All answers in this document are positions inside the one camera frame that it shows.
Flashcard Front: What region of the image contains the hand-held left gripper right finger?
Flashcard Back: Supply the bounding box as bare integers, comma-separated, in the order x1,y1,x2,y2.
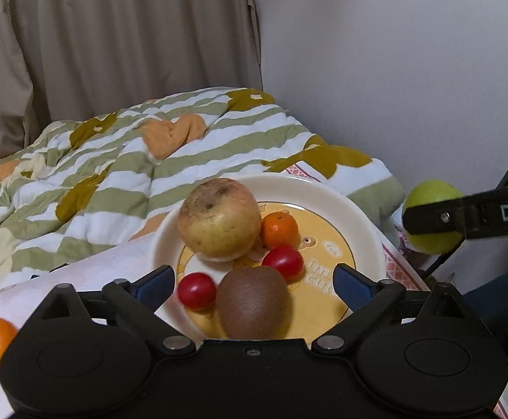
312,263,484,356

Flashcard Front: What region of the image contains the green apple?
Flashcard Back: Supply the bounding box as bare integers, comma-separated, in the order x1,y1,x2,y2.
404,179,464,255

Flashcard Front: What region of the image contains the pink floral tablecloth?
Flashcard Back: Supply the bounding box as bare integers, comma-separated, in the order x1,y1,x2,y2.
0,161,508,419

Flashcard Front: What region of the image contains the brown kiwi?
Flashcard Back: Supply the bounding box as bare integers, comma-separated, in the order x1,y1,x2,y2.
217,265,289,340

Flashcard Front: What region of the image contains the dark cloth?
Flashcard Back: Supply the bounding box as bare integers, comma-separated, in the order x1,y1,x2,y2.
457,264,508,361

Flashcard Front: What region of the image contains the large yellow apple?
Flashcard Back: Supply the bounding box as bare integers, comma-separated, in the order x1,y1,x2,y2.
177,179,262,263

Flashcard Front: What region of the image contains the small mandarin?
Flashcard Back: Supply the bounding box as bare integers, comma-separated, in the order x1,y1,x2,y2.
260,212,299,249

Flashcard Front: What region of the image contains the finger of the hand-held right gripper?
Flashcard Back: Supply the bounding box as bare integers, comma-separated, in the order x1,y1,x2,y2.
402,182,508,241

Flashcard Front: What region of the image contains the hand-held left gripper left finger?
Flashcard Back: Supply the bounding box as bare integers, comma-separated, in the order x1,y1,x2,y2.
28,264,197,356

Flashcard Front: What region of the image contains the cream plate with bear print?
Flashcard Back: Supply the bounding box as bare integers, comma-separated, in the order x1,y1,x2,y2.
153,175,386,345

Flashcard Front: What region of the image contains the red cherry tomato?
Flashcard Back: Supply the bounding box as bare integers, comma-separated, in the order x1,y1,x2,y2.
178,272,217,312
262,245,304,281

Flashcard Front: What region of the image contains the green striped floral blanket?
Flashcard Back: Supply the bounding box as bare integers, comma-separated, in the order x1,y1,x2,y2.
0,87,405,293

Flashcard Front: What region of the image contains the beige curtain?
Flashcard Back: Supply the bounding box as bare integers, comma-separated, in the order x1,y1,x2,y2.
0,0,263,171

